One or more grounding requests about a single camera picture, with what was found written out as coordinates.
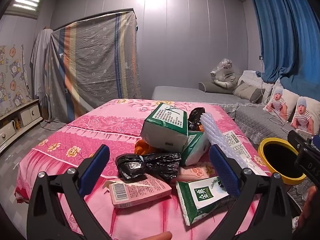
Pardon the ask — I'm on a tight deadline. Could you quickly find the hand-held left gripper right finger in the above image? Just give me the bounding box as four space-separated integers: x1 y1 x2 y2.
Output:
209 144 293 240

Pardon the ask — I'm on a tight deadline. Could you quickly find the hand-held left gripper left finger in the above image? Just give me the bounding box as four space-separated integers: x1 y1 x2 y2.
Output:
26 144 112 240

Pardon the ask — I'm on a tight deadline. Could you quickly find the pink paw print packet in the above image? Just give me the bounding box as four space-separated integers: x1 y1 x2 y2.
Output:
170 165 217 183

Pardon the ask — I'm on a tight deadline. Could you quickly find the white labelled wrapper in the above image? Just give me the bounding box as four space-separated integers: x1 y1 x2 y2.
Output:
222 130 268 177

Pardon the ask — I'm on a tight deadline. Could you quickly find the yellow bin with black liner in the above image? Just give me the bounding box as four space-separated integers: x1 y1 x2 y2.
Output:
258 137 307 186

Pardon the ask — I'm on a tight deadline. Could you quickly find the small green white packet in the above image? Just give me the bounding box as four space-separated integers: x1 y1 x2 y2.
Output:
181 131 210 167

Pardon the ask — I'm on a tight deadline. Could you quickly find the green white carton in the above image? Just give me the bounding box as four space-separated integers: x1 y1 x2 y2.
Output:
176 176 237 226

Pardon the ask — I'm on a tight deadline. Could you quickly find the white foam fruit net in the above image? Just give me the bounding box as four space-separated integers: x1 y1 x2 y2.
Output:
201 112 247 167

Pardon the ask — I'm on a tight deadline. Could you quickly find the pink barcode packet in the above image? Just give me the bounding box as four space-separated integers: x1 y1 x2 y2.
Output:
109 174 172 208

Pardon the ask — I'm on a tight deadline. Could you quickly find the knotted black plastic bag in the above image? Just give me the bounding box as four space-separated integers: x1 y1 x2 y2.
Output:
187 107 206 132

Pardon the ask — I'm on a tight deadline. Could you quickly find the large green white packet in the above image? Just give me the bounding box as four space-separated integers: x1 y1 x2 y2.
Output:
141 102 188 153

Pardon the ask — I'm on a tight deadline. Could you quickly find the person's right hand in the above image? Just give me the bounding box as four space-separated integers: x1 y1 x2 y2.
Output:
298 186 319 228

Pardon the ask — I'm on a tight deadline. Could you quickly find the person's left hand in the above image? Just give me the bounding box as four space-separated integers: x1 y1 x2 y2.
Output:
140 231 173 240

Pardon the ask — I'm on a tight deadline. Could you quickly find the baby print pillow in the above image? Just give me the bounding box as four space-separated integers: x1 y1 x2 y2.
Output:
263 79 300 123
290 96 320 137

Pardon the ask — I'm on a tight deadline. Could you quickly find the pink floral blanket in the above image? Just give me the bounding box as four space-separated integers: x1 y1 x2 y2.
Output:
14 98 273 240

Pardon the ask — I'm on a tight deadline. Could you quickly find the grey beige cushion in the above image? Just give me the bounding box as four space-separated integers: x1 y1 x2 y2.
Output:
233 82 265 103

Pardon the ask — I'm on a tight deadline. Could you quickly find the white quilted cushion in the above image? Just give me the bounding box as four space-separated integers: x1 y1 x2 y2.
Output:
237 70 274 103

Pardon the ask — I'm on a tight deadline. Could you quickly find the grey quilted sofa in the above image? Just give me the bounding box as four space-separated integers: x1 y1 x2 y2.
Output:
151 85 320 210

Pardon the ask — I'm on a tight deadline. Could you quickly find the grey bolster pillow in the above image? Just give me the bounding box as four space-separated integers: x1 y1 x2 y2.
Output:
199 81 235 95

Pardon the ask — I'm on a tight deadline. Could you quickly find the white low cabinet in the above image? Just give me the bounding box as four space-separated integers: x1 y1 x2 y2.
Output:
0 99 43 153

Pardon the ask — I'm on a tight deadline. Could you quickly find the plush tiger in plastic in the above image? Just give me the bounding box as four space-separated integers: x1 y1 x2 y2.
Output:
210 58 243 88

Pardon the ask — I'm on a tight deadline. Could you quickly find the blue curtain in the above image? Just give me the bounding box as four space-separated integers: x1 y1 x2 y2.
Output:
251 0 320 100

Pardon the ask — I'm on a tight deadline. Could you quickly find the striped grey sheet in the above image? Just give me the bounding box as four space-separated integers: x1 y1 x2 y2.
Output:
46 9 143 123

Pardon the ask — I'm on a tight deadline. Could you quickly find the cartoon printed cloth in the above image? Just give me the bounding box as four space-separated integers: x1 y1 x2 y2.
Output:
0 44 32 117

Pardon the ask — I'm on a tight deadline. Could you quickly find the plain grey hanging cloth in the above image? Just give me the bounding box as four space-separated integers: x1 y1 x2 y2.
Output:
30 29 54 105

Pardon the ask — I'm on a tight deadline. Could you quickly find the window with blinds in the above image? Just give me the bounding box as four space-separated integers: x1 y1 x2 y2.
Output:
5 0 49 19

